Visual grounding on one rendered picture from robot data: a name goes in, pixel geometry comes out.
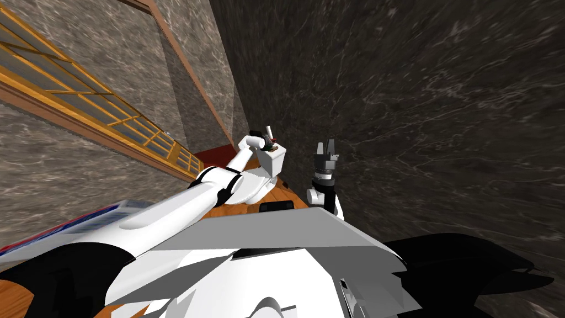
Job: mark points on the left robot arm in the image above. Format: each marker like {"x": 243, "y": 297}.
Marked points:
{"x": 167, "y": 212}

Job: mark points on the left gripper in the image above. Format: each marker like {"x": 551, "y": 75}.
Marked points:
{"x": 270, "y": 145}

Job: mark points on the white toilet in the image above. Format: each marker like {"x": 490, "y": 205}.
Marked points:
{"x": 271, "y": 161}

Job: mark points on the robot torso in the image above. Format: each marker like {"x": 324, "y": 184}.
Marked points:
{"x": 269, "y": 274}

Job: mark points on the blue white red striped slab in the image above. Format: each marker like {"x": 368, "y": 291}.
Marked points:
{"x": 101, "y": 216}

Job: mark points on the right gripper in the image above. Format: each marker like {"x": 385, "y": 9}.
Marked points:
{"x": 325, "y": 167}

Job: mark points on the wooden framed window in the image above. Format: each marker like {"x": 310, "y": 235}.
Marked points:
{"x": 88, "y": 101}

